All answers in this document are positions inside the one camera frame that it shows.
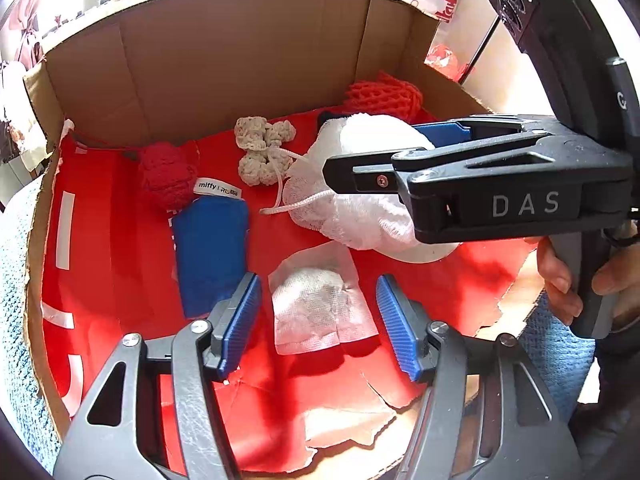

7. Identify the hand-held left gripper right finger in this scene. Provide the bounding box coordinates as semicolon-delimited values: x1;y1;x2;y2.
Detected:
376;274;583;480

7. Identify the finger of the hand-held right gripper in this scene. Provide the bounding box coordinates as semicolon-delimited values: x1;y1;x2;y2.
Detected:
321;149;416;197
412;114;556;148

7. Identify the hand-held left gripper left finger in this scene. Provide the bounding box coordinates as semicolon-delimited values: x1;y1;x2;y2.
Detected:
52;272;263;480

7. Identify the white mesh bath puff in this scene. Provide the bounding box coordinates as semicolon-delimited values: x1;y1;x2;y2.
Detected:
281;114;453;252

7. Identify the blue cloth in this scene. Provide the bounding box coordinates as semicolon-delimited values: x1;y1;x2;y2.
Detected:
172;194;251;320

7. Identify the white sachet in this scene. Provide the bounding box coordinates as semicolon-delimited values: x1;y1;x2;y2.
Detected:
268;240;380;356

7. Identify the beige crochet piece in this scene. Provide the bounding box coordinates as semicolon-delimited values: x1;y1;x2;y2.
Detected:
234;116;297;188

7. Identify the cardboard box with red lining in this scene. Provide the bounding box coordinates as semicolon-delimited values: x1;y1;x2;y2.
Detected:
22;0;548;476

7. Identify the person's right hand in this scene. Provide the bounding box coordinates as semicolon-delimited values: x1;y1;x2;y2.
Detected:
536;220;640;332

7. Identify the red foam net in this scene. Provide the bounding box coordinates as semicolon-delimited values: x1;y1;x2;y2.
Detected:
344;71;423;123

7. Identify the red plastic bag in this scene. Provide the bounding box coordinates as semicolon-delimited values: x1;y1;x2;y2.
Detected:
424;42;476;82

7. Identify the red knitted ball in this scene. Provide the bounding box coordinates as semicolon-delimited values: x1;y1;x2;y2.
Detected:
137;141;197;211

